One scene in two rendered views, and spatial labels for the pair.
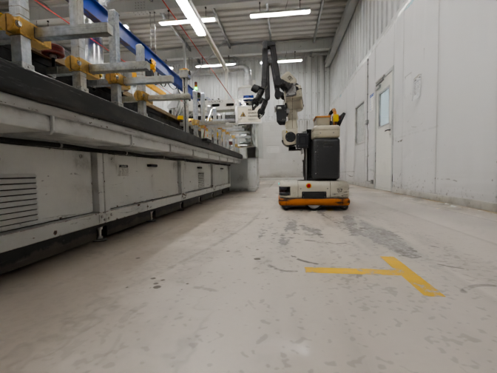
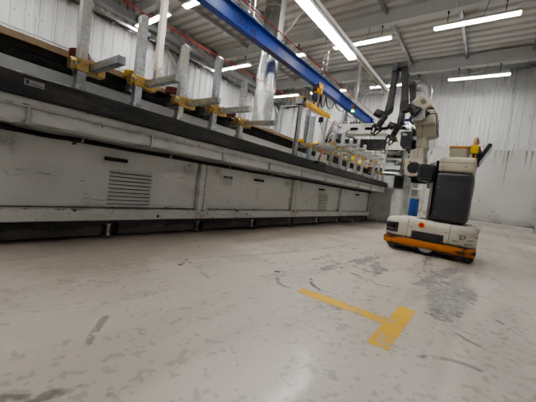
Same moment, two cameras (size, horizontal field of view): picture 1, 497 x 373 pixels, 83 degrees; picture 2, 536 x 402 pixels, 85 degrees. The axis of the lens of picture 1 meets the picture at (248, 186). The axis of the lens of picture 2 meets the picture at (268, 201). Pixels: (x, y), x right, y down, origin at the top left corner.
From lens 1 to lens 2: 0.64 m
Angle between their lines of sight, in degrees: 29
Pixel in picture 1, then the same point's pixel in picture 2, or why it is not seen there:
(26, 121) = (133, 138)
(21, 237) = (132, 214)
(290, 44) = (495, 55)
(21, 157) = (143, 162)
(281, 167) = not seen: hidden behind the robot
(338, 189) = (460, 236)
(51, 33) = (151, 83)
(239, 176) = (382, 206)
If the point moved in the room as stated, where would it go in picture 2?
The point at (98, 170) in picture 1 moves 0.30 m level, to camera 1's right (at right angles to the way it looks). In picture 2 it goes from (201, 177) to (234, 182)
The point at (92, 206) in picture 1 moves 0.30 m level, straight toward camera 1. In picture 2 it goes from (193, 203) to (179, 206)
